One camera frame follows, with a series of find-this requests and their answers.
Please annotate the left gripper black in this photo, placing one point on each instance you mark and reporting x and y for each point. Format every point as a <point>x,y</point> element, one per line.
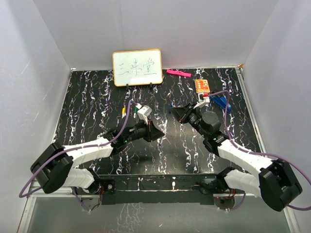
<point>152,134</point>

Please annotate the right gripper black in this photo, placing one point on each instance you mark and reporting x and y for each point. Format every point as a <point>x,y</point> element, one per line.
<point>179,112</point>

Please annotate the white pen blue end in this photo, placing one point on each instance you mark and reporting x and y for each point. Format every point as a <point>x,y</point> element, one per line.
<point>165,126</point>

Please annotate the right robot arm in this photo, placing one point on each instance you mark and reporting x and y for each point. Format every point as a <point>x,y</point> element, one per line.
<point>272,180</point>

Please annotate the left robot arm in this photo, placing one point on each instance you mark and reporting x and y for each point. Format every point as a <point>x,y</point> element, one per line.
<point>58,166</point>

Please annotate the small spiral notebook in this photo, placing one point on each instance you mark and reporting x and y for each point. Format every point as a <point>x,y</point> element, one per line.
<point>201,86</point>

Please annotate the black base bar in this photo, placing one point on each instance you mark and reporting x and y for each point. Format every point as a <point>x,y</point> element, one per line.
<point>182,188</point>

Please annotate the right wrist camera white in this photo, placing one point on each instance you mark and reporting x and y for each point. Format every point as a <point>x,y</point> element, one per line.
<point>203,100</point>

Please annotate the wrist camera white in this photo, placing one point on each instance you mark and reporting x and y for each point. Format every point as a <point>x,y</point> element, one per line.
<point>144,112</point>
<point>203,100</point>

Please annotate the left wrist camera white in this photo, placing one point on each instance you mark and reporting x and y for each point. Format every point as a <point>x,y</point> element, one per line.
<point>144,112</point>

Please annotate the whiteboard with yellow frame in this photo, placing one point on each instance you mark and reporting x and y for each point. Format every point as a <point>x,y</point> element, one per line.
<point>137,67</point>

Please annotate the aluminium frame rail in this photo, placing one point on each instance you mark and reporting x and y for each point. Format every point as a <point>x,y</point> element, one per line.
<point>246,183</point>

